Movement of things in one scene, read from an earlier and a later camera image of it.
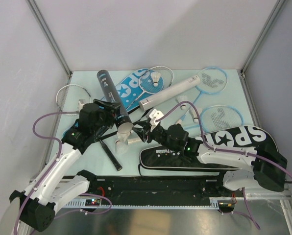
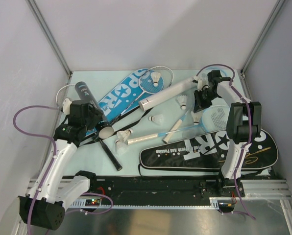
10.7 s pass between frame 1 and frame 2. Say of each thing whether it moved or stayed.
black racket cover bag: stayed
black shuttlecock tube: moved
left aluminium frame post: stayed
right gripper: moved
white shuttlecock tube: stayed
